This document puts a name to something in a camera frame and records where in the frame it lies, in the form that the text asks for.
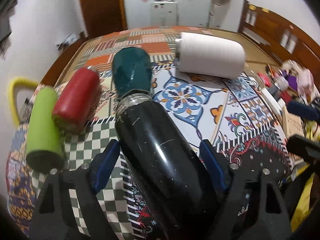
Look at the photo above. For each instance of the black thermos bottle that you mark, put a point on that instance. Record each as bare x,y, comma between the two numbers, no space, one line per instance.
174,183

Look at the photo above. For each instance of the standing electric fan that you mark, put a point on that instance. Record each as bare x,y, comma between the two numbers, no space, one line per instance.
220,0

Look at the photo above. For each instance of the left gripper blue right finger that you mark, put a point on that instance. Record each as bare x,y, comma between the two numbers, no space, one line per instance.
251,205

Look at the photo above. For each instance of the brown wooden door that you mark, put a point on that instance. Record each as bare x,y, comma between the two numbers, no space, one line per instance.
102,17

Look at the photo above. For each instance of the red thermos cup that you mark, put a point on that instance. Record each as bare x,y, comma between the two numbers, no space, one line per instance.
74,103

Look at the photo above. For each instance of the patterned tablecloth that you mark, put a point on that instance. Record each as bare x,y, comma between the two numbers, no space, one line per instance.
230,114

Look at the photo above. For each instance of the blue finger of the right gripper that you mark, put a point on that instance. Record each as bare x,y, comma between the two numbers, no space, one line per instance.
306,149
304,111

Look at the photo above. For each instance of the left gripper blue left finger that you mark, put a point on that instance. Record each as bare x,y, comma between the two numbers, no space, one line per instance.
53,217

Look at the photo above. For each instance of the white small cabinet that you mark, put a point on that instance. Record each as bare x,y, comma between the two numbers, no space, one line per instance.
164,13

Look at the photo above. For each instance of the lime green cup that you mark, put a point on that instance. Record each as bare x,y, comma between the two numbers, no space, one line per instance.
43,145

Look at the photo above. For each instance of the white thermos cup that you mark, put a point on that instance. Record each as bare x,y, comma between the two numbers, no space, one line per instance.
209,55

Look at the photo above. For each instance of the patchwork bed mat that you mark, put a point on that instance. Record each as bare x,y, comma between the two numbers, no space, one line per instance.
159,43

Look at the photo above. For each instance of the dark green faceted cup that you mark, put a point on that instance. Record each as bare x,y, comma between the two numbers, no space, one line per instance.
132,71

